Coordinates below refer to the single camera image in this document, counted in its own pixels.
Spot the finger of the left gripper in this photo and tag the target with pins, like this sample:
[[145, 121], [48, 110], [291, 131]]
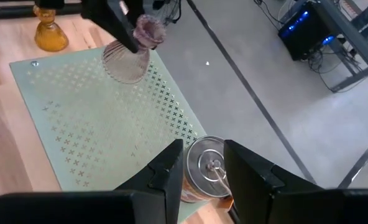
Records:
[[135, 7], [112, 15]]

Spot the purple glass candle holder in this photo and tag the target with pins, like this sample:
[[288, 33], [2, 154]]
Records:
[[125, 67]]

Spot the black computer tower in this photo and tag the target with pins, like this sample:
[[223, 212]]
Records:
[[302, 37]]

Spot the black floor fan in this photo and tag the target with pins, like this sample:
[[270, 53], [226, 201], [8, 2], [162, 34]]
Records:
[[171, 17]]

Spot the amber glass candle holder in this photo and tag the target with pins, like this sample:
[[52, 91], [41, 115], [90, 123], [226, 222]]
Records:
[[50, 37]]

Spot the grey metal desk frame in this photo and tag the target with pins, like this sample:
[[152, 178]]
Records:
[[358, 40]]

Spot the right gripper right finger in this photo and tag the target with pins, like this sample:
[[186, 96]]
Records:
[[264, 193]]

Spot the black aluminium table frame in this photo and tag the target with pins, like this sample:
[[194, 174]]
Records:
[[16, 12]]

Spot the orange label candle tin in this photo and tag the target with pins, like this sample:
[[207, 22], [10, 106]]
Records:
[[202, 155]]

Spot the green perforated metal shelf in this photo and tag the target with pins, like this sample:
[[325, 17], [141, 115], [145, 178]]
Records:
[[94, 124]]

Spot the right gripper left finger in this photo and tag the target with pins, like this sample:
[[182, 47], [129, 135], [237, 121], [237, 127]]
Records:
[[159, 193]]

